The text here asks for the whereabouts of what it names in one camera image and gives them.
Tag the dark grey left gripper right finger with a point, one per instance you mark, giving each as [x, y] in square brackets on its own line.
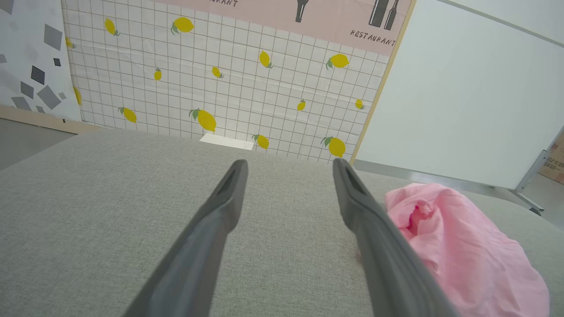
[379, 246]

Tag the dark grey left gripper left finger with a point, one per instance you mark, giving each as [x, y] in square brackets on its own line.
[207, 246]

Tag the pink garment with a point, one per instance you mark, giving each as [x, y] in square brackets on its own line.
[476, 255]

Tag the white box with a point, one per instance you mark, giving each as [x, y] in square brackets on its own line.
[227, 141]

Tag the lemon print grid backdrop panel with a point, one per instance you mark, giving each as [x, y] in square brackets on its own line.
[220, 97]

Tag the whiteboard with metal stand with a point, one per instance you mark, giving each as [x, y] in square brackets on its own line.
[462, 97]

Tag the brown cardboard box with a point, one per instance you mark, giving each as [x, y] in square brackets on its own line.
[556, 165]

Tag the wooden base board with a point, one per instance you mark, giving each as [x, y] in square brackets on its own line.
[39, 119]

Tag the pink restaurant poster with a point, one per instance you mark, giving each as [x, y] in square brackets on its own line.
[335, 17]

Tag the grey geometric pattern panel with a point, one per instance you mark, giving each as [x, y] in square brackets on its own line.
[22, 44]

